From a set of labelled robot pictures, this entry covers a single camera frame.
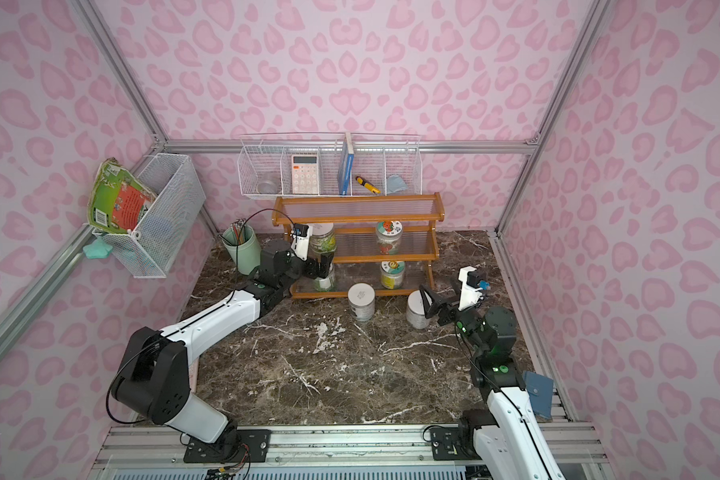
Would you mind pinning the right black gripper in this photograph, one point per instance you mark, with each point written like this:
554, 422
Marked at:
447, 306

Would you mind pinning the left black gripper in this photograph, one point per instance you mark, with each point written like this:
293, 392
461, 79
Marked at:
311, 262

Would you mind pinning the green jar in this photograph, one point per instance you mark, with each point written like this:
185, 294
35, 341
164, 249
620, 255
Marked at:
322, 241

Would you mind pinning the seed jar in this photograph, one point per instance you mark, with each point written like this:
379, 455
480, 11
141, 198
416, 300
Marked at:
415, 313
361, 297

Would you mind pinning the sunflower jar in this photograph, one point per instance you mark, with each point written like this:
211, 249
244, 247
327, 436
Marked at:
392, 274

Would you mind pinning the red-lid jar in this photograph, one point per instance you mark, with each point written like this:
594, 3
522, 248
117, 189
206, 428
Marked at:
389, 236

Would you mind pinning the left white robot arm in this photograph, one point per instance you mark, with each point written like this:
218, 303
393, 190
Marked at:
153, 376

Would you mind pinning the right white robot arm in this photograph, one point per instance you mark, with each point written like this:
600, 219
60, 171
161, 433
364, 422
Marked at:
504, 435

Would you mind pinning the bottom left green-lid jar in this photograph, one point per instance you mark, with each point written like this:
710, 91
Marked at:
327, 283

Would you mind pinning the wooden three-tier shelf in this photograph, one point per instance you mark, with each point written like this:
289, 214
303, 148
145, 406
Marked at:
358, 255

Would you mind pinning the yellow utility knife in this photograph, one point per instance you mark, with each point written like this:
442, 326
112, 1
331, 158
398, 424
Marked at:
367, 185

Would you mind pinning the green pen cup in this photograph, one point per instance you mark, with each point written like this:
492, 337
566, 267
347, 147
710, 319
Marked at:
243, 246

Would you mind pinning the white calculator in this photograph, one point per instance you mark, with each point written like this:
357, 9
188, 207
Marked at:
305, 176

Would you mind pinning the glass bowl in basket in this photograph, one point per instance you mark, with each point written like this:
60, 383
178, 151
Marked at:
269, 185

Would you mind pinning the blue book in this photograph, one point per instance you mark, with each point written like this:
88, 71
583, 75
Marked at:
345, 165

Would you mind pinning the light blue cup in basket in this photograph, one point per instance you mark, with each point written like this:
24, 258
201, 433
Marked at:
395, 184

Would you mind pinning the white mesh side basket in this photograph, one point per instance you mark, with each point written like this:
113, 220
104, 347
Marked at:
149, 250

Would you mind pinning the green snack packet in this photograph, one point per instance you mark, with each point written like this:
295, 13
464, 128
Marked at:
118, 200

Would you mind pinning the mint star hook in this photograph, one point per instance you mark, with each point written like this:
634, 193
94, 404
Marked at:
98, 248

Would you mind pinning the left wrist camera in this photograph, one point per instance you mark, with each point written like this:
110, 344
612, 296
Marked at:
301, 235

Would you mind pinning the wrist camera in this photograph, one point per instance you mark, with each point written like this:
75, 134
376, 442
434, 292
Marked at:
301, 235
474, 286

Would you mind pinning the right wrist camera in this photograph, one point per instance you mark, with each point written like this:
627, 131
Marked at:
474, 286

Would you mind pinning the white wire wall basket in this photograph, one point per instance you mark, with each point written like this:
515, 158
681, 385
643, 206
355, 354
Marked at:
377, 156

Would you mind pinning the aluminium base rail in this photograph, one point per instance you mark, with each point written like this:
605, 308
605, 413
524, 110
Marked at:
334, 452

